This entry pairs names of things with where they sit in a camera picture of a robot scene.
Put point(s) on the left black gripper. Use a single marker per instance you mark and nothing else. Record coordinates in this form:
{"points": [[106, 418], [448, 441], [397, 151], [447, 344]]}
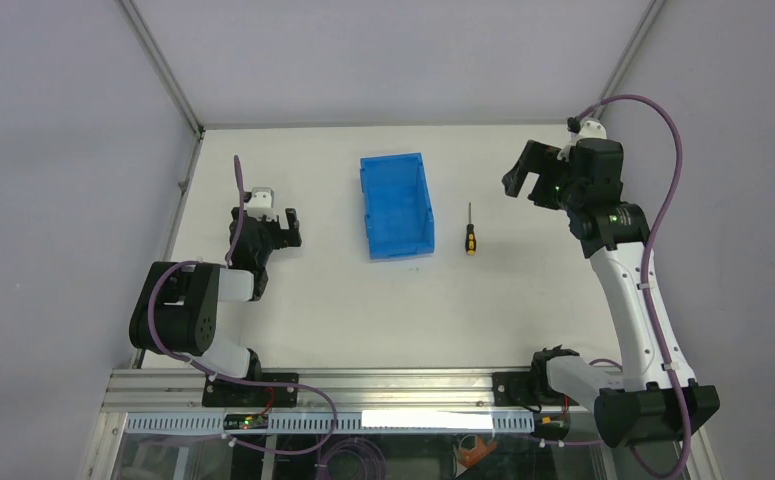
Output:
{"points": [[266, 228]]}

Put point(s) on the aluminium front rail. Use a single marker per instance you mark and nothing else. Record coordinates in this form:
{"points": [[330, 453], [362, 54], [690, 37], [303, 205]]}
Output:
{"points": [[181, 390]]}

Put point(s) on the orange object below table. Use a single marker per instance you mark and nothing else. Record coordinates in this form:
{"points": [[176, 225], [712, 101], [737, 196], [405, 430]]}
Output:
{"points": [[470, 450]]}

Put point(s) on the black yellow screwdriver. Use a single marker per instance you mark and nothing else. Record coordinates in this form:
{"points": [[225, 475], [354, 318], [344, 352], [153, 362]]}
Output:
{"points": [[470, 237]]}

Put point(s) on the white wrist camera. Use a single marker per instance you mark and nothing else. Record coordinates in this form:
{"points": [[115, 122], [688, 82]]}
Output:
{"points": [[580, 129], [260, 205]]}

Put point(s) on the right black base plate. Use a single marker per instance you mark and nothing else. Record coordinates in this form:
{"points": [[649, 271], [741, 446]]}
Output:
{"points": [[526, 389]]}

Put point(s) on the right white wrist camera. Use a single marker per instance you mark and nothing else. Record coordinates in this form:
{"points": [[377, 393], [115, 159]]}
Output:
{"points": [[580, 129]]}

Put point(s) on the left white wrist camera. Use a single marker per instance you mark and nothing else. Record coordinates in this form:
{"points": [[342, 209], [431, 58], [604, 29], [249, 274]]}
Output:
{"points": [[260, 205]]}

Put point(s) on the aluminium frame post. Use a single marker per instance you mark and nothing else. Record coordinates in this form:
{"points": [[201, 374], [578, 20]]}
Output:
{"points": [[632, 49], [160, 65]]}

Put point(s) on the blue plastic bin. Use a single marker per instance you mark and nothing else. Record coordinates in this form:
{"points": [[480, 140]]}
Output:
{"points": [[398, 212]]}

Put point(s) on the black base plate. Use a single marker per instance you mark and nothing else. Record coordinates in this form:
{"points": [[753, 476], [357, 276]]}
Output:
{"points": [[224, 394], [526, 389]]}

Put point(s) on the left aluminium frame post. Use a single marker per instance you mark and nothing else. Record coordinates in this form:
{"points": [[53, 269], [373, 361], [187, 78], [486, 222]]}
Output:
{"points": [[160, 65]]}

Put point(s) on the right aluminium frame post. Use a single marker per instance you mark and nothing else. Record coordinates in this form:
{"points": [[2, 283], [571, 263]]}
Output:
{"points": [[632, 49]]}

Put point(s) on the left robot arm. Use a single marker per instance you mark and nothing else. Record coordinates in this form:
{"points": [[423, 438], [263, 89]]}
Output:
{"points": [[176, 312]]}

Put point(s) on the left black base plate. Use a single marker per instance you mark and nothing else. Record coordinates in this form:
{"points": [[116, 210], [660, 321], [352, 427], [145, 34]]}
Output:
{"points": [[224, 394]]}

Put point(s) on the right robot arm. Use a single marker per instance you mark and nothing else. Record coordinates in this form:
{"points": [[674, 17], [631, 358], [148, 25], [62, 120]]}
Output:
{"points": [[657, 396]]}

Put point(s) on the white slotted cable duct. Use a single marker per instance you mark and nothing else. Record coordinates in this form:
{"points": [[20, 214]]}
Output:
{"points": [[365, 422]]}

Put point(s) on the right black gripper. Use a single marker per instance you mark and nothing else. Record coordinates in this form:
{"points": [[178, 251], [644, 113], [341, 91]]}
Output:
{"points": [[545, 169]]}

